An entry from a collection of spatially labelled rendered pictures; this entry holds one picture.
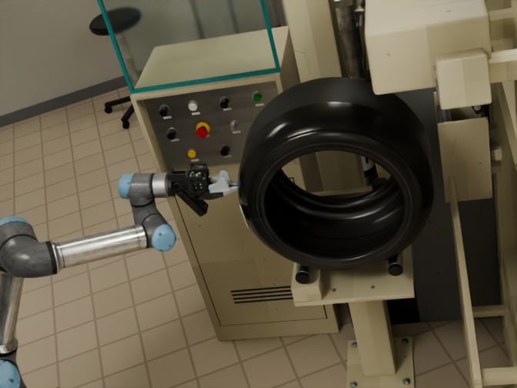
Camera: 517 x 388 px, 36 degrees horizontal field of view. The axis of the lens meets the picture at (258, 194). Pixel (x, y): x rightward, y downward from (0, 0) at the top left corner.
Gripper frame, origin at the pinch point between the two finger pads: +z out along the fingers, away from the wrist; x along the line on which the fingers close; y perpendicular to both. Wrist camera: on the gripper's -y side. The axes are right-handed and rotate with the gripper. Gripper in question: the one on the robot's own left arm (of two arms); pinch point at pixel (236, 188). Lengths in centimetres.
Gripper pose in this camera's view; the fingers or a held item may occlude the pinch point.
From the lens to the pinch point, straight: 232.9
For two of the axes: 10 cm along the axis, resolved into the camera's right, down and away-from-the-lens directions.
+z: 9.9, -0.3, -1.6
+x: 1.1, -6.1, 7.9
